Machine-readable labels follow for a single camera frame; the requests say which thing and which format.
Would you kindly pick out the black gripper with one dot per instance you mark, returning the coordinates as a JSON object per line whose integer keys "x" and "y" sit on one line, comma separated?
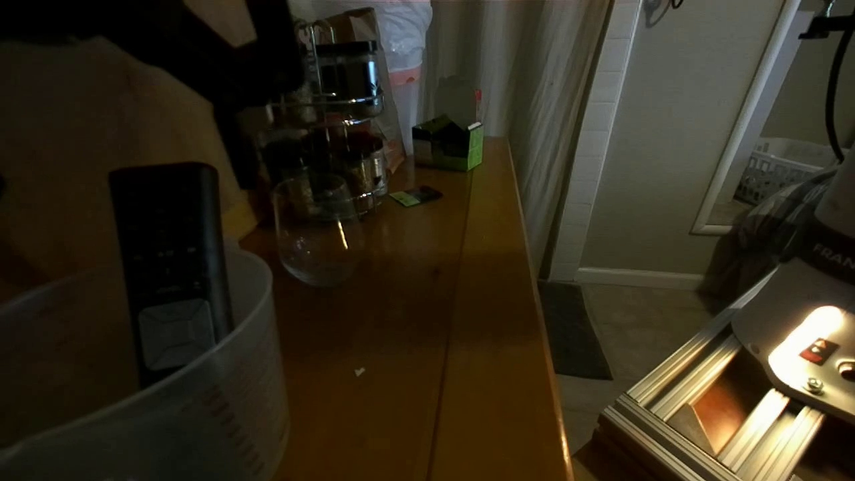
{"x": 249, "y": 48}

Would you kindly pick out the black remote control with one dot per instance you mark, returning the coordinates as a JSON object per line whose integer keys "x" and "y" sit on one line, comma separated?
{"x": 176, "y": 269}

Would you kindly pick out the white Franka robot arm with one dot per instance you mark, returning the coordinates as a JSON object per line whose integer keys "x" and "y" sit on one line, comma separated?
{"x": 842, "y": 201}

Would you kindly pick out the round clear glass jar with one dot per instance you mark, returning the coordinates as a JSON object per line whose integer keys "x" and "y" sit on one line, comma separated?
{"x": 320, "y": 242}

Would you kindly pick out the glass jars cluster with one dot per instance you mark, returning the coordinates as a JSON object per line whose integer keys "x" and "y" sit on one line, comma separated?
{"x": 348, "y": 117}

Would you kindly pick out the small green card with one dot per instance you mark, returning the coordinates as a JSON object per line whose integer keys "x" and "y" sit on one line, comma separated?
{"x": 415, "y": 195}

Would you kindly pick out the white bin with bag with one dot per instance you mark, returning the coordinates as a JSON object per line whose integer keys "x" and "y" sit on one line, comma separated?
{"x": 404, "y": 54}

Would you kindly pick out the green cardboard box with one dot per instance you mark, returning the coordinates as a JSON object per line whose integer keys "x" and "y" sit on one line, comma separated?
{"x": 456, "y": 143}

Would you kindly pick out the wooden dresser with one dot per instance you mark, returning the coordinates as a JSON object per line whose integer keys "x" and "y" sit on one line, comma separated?
{"x": 403, "y": 356}

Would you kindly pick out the clear plastic measuring jug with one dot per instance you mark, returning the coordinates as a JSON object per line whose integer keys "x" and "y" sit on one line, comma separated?
{"x": 177, "y": 417}

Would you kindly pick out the dark floor mat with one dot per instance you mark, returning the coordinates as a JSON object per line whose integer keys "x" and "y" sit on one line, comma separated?
{"x": 572, "y": 330}

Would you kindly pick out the dark clothes pile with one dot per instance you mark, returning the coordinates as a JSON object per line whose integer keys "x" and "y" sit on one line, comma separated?
{"x": 766, "y": 242}

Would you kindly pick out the white laundry basket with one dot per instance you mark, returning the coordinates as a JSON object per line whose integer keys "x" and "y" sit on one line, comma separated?
{"x": 783, "y": 169}

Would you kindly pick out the white door frame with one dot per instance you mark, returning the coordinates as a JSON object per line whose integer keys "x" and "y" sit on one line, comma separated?
{"x": 598, "y": 143}

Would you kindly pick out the aluminium profile mounting frame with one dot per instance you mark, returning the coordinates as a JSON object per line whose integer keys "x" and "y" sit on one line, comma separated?
{"x": 678, "y": 417}

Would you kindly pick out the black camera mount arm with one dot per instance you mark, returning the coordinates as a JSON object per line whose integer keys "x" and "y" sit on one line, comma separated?
{"x": 830, "y": 23}

